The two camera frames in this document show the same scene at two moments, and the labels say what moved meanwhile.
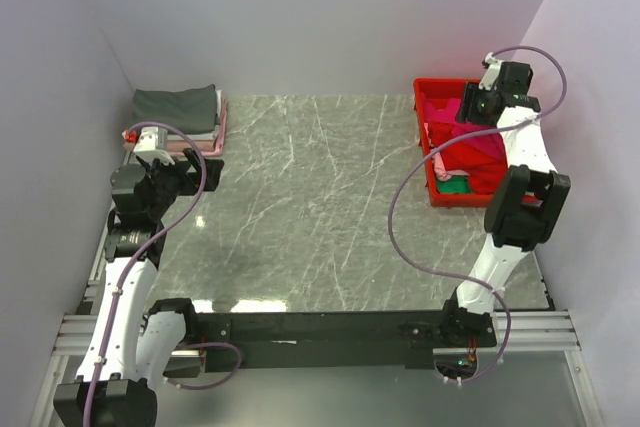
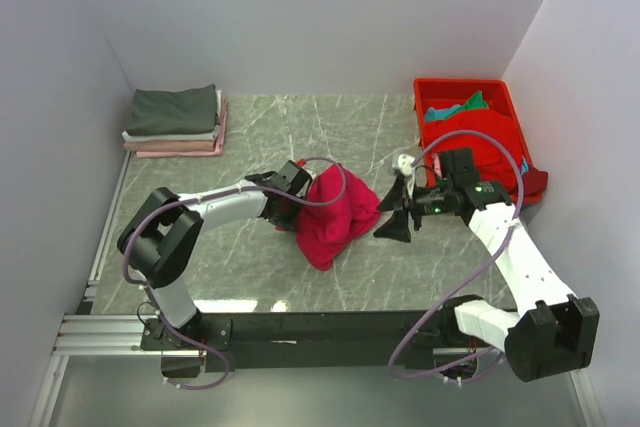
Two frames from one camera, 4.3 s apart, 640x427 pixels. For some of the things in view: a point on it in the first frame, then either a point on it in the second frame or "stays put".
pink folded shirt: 221,134 stays put
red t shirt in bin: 482,156 stays put
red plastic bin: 445,88 stays put
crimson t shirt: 446,115 -> 323,233
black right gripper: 469,96 -> 397,227
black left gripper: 190,181 -> 286,223
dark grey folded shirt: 192,110 stays put
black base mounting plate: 335,340 stays put
